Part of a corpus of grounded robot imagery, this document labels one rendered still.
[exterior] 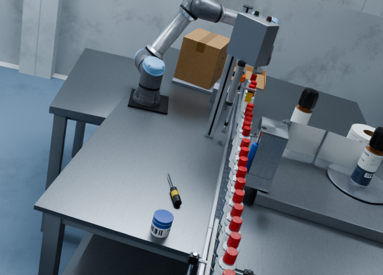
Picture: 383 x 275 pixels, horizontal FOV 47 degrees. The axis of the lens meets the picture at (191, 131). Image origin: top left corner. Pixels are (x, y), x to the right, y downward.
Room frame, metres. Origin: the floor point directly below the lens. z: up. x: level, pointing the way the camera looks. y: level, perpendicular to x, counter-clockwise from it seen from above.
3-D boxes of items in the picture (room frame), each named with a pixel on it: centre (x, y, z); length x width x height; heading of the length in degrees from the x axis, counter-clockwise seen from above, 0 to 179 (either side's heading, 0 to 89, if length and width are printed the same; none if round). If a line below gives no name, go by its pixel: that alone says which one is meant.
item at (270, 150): (1.63, -0.31, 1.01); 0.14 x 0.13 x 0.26; 178
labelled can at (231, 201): (1.20, -0.20, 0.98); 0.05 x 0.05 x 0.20
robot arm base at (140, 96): (2.19, 0.28, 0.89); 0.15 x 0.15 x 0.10
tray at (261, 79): (3.06, -0.28, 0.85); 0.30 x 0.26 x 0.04; 178
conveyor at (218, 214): (2.06, -0.24, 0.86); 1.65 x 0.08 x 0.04; 178
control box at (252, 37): (1.96, -0.15, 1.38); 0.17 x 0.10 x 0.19; 53
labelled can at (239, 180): (1.27, -0.21, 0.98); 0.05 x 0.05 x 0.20
